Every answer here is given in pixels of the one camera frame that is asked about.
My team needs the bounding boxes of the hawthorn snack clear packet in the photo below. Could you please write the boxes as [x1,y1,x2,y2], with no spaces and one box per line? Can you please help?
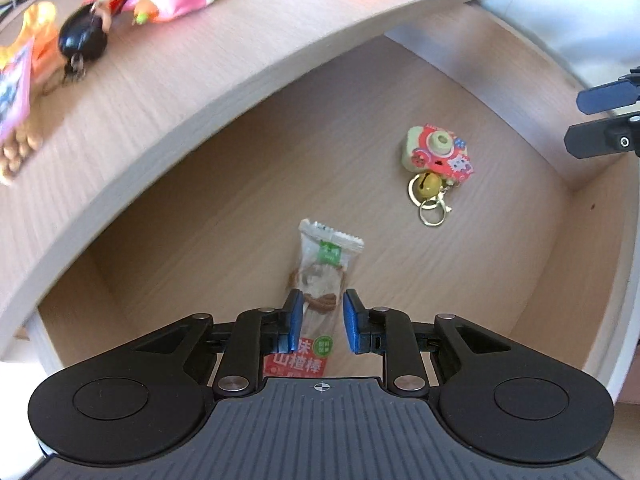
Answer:
[264,219,364,378]

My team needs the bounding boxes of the black figurine keychain red top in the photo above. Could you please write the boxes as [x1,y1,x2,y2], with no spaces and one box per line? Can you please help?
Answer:
[58,0,127,80]

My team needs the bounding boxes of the wooden drawer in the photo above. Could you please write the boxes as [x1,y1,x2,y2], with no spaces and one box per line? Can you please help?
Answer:
[1,0,639,394]

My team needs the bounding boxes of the peanut snack packet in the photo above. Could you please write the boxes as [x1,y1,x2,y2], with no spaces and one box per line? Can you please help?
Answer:
[1,39,43,185]

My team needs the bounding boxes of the toy camera keychain with bell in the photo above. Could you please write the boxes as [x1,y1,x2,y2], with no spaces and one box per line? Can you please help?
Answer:
[400,124,474,228]

